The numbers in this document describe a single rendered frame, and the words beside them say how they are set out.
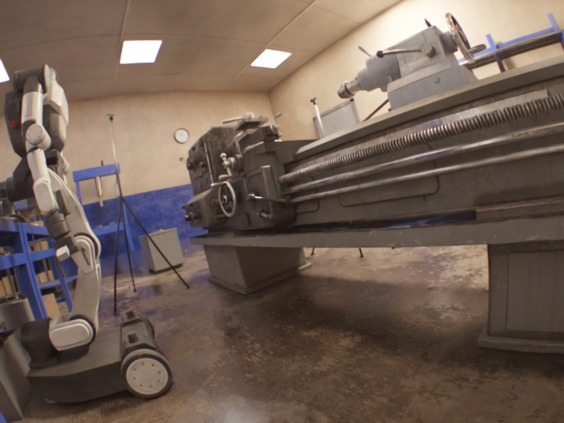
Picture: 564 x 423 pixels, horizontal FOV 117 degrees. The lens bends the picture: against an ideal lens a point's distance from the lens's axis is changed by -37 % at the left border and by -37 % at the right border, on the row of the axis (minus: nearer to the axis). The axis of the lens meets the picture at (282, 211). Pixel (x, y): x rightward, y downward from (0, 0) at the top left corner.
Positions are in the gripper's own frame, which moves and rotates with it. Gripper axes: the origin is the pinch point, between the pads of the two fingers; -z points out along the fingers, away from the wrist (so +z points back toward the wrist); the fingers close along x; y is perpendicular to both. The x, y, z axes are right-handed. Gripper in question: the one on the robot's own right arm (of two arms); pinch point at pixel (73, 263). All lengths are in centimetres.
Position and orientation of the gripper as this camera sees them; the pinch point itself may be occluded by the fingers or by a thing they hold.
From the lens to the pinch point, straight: 109.5
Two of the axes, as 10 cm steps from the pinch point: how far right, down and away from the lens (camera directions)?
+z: -3.8, -9.1, -1.5
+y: -5.3, 0.9, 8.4
